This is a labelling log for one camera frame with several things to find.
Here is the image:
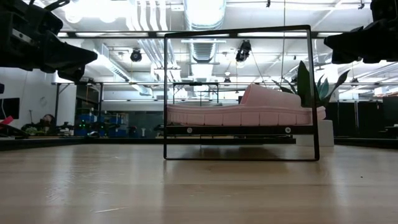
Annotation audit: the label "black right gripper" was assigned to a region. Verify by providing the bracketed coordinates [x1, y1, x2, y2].
[323, 17, 398, 65]

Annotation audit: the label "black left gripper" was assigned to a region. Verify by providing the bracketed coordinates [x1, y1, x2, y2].
[0, 0, 98, 83]

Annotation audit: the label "pink rubber slide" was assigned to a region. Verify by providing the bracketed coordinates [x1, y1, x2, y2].
[167, 83, 327, 127]

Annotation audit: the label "black metal frame wooden shelf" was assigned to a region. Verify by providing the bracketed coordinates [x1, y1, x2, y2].
[163, 24, 321, 162]

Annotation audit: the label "green snake plant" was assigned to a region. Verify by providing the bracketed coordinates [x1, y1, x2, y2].
[272, 60, 351, 108]

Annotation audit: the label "blue storage bins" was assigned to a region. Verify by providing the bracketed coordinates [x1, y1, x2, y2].
[74, 113, 128, 138]

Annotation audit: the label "person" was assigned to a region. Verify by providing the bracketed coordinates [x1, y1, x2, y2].
[40, 114, 57, 129]

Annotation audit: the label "black hanging ceiling spotlight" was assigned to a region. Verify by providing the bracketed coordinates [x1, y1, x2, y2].
[235, 40, 252, 62]
[130, 48, 143, 62]

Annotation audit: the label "dark background cabinets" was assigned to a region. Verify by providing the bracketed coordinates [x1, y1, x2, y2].
[326, 101, 383, 139]

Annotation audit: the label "red and black object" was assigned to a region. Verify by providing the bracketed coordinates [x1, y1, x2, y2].
[0, 115, 15, 127]

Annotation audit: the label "white plant pot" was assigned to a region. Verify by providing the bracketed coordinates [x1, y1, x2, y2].
[295, 119, 335, 147]

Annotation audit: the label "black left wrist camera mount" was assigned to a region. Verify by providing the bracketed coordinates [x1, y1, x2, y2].
[20, 2, 65, 34]

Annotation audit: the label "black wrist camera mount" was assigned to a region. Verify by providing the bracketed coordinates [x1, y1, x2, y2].
[20, 2, 65, 34]
[369, 0, 398, 22]

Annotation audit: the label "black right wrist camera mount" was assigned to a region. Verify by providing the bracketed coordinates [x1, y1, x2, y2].
[369, 0, 398, 22]

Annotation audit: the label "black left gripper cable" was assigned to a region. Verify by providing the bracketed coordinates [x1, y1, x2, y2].
[44, 0, 71, 10]

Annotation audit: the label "black wall screen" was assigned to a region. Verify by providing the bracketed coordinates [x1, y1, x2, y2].
[0, 98, 20, 121]

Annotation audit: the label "black aluminium table frame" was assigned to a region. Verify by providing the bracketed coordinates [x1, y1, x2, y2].
[0, 136, 398, 150]

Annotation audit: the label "silver ceiling air duct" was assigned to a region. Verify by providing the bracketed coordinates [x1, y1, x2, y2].
[183, 0, 227, 29]

